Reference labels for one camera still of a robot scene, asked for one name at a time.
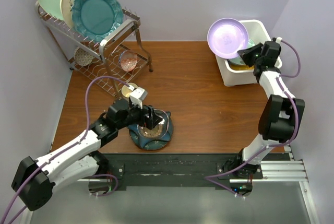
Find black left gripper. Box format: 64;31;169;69
117;99;162;130

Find mint floral plate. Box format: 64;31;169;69
228;38;255;66

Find clear glass textured dish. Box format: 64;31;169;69
137;110;169;139

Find orange dotted scalloped plate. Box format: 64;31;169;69
229;63;254;72

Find dark blue square plate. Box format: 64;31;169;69
129;110;173;148

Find white plastic bin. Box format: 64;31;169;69
215;19;271;87

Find lavender round plate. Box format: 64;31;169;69
207;18;249;60

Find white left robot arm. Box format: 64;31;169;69
11;99;163;211

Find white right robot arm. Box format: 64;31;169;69
222;38;305;179

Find cream mug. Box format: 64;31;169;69
121;83;138;99

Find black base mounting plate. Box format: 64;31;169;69
70;152;264;192

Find red patterned small bowl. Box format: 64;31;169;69
118;50;138;72

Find metal dish rack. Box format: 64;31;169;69
35;2;153;82

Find white patterned small bowl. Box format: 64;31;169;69
74;47;94;67

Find teal scalloped large plate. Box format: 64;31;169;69
71;0;124;42

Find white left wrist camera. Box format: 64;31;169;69
129;87;148;109

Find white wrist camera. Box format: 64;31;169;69
129;87;148;109
272;37;282;44

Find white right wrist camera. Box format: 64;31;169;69
272;37;282;44

